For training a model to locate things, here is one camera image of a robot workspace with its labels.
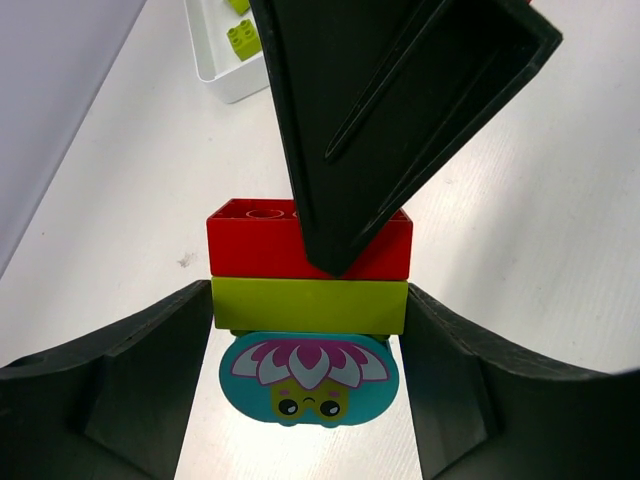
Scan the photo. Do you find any long red brick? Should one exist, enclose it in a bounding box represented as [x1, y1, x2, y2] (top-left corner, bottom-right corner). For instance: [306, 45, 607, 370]
[206, 198, 413, 281]

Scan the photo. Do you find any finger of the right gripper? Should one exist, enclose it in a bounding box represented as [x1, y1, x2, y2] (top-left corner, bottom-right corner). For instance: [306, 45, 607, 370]
[252, 0, 562, 277]

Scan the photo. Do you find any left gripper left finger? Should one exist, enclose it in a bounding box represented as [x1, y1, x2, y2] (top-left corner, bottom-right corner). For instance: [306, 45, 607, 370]
[1, 280, 213, 479]

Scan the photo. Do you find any green curved brick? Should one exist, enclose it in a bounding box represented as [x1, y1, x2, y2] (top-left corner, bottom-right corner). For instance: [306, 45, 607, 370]
[228, 0, 251, 16]

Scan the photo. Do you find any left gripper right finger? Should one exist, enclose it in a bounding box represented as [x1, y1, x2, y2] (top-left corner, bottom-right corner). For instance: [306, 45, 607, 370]
[400, 286, 639, 479]

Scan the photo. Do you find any teal flower face brick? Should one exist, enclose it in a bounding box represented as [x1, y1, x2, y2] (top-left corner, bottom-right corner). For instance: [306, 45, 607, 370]
[219, 332, 399, 428]

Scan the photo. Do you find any green square brick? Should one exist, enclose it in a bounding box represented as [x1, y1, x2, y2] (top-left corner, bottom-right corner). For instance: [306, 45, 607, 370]
[226, 19, 262, 61]

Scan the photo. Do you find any white compartment sorting tray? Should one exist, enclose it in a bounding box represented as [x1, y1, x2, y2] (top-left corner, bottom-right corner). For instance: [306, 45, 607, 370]
[184, 0, 269, 104]

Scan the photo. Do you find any long green brick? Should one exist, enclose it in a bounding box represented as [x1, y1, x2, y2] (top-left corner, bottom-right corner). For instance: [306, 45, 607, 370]
[212, 277, 408, 335]

